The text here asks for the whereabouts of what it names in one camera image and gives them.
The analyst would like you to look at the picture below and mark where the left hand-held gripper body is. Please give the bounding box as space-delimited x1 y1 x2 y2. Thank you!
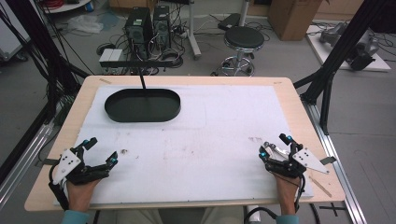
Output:
50 146 110 187

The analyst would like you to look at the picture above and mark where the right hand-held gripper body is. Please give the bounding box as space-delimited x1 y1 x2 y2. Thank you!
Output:
264 146 331 180

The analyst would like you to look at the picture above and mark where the silver metal tool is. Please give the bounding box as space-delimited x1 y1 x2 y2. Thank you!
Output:
262 141 295 161

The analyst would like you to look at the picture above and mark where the person's left hand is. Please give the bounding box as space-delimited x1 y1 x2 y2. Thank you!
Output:
65 177 103 214

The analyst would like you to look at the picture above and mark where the person's right hand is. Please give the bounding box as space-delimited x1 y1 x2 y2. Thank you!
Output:
272 170 304 217

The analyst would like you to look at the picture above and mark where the grey tape piece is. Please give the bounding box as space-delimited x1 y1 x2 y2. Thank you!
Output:
319 156 338 166
37 158 61 167

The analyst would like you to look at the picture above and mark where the thin wooden stick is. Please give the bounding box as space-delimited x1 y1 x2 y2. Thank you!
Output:
308 175 333 199

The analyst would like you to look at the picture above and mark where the black oval tray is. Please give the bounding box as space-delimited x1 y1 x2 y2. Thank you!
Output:
104 88 182 123

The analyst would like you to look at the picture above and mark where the white foam mat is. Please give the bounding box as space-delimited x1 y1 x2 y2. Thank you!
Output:
53 84 315 207

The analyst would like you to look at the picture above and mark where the white box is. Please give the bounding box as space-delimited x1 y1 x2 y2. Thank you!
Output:
98 48 124 63

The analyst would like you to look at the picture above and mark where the white floor board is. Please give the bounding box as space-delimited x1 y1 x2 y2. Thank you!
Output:
305 23 392 73

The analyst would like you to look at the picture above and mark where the black round stool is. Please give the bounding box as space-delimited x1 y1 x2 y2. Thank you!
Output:
214 25 266 77

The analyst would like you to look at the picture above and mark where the grey machine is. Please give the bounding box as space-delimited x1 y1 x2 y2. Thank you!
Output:
318 21 381 71

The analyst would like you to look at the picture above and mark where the white plastic bag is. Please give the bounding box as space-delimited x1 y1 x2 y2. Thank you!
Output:
66 14 105 35

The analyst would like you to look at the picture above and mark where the large black computer tower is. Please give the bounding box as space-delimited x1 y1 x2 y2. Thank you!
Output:
124 7 154 61

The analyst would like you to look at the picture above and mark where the cardboard box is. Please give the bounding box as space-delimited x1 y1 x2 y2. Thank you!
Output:
267 0 325 42

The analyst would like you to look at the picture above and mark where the black flat device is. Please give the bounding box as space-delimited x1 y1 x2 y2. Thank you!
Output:
217 12 242 32

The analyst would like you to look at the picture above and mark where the slim black computer tower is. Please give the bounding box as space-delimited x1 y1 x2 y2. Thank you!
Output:
152 5 172 50

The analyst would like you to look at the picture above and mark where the grey metal stand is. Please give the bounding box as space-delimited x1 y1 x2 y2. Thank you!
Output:
185 0 204 61

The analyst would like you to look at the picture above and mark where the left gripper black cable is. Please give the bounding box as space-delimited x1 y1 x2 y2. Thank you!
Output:
48 161 70 212

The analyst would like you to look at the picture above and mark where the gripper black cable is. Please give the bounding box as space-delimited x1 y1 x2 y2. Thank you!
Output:
243 173 307 224
48 161 70 212

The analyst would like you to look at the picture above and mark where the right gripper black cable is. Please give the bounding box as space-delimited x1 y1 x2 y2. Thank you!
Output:
243 173 307 224

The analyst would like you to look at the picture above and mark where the aluminium rail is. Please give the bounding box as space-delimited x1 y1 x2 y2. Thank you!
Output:
0 120 57 210
301 96 369 224

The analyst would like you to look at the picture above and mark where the black frame strut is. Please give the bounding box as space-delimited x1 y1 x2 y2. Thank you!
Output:
0 0 92 185
293 0 396 136

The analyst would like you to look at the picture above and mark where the tangle of black cables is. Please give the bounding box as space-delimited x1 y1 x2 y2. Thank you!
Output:
96 27 191 77

